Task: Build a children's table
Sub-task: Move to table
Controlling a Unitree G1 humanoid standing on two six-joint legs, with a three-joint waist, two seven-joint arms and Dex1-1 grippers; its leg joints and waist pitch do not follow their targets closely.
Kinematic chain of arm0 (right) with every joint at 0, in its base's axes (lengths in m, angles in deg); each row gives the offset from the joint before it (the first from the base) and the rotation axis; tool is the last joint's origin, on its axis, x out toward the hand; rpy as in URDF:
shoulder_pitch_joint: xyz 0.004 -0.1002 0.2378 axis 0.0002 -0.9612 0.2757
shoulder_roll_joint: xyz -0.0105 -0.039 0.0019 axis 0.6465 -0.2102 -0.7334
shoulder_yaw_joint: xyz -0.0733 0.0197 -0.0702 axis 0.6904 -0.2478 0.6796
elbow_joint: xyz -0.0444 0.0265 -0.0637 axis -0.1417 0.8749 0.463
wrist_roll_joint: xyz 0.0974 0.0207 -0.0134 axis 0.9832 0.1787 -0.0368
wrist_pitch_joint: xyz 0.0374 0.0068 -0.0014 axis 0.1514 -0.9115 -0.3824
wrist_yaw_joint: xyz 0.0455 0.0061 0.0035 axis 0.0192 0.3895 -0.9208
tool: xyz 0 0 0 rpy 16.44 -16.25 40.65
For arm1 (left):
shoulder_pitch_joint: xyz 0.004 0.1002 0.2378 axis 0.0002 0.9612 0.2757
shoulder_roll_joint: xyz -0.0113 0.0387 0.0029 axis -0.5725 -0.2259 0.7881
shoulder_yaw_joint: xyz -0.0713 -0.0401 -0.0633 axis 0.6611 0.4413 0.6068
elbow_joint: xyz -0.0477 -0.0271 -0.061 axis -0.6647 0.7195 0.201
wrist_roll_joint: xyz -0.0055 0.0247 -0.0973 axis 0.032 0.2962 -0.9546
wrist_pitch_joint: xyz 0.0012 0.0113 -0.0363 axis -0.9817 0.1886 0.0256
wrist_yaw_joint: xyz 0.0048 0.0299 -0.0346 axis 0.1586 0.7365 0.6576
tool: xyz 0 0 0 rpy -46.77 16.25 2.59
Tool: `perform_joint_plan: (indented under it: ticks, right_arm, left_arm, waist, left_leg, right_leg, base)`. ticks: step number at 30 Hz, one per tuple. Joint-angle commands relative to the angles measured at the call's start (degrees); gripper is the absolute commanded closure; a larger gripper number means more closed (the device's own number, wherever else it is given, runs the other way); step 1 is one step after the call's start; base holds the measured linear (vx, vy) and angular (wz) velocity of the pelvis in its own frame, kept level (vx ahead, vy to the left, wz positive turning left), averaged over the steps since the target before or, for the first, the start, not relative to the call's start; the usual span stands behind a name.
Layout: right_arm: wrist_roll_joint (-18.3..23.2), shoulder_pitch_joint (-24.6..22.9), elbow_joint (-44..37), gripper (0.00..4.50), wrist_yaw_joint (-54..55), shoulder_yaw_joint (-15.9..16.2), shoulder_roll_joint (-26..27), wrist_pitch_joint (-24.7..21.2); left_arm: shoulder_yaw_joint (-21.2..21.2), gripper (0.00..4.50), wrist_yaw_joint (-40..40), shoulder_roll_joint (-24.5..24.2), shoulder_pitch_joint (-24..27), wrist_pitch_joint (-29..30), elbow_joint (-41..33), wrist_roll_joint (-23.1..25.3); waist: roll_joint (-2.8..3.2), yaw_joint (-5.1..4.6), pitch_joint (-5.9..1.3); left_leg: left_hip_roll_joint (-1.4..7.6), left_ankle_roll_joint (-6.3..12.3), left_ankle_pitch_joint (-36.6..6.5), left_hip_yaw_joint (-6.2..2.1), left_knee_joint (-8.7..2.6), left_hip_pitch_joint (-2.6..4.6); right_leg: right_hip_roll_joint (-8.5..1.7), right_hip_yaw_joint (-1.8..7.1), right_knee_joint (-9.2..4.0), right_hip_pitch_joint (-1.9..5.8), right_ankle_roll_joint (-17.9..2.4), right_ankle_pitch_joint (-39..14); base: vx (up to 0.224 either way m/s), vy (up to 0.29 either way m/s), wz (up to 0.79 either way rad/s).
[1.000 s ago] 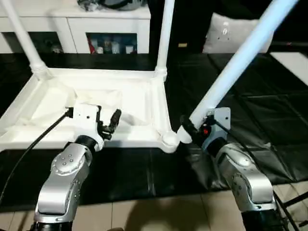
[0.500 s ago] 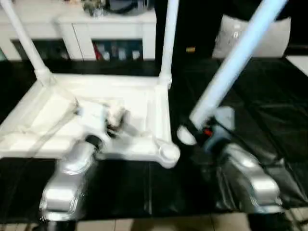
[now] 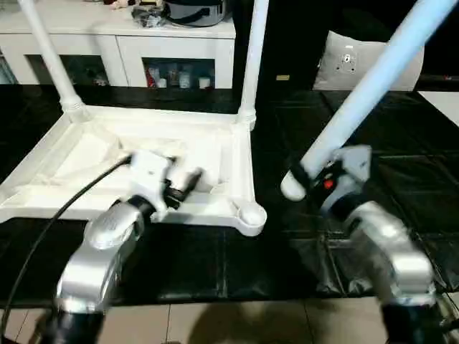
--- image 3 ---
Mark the white plastic table top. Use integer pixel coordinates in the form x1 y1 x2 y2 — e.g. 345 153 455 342
0 102 269 238

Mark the white plastic table leg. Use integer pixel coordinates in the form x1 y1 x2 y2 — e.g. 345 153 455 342
235 0 270 129
278 0 457 202
19 0 91 123

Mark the black work mat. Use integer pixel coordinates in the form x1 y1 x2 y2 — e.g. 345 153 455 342
0 84 459 306

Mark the grey cushion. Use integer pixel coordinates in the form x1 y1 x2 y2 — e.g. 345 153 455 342
311 29 427 93

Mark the white sideboard cabinet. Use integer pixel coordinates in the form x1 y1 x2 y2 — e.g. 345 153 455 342
0 0 238 90

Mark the black cabinet with gold label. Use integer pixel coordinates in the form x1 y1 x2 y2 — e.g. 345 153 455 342
234 0 331 91

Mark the white flat board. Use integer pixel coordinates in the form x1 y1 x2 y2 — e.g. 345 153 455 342
417 90 459 127

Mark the black bar with red light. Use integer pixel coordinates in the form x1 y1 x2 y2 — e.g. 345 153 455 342
422 72 459 82

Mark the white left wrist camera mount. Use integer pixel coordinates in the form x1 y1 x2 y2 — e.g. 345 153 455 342
126 148 174 222

